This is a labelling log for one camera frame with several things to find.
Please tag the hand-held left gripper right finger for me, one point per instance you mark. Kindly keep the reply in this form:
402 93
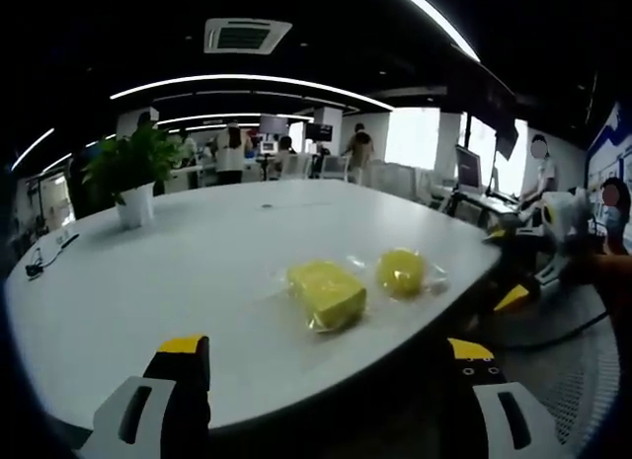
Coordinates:
498 409

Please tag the long curved ceiling light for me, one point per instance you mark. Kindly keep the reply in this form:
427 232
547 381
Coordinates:
247 81

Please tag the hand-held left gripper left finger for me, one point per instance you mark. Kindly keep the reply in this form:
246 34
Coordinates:
178 400

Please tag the dark computer monitor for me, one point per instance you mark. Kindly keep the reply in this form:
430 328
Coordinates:
467 169

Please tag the green potted plant white pot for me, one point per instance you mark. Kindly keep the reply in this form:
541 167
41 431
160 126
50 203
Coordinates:
133 173

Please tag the grey mesh office chair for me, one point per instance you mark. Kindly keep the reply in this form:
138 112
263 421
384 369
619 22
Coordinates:
568 380

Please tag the blue white wall poster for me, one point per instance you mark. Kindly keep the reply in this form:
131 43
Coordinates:
609 158

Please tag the ceiling air conditioner vent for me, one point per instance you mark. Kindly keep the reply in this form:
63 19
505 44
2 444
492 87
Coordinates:
247 36

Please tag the hanging dark display screen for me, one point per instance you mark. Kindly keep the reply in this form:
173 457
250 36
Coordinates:
273 124

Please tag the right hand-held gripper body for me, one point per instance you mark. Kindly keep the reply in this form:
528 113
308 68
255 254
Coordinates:
568 217

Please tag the rectangular yellow silicone block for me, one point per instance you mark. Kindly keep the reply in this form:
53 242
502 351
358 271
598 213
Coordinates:
328 293

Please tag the round yellow silicone block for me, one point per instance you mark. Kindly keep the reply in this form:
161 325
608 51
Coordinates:
401 273

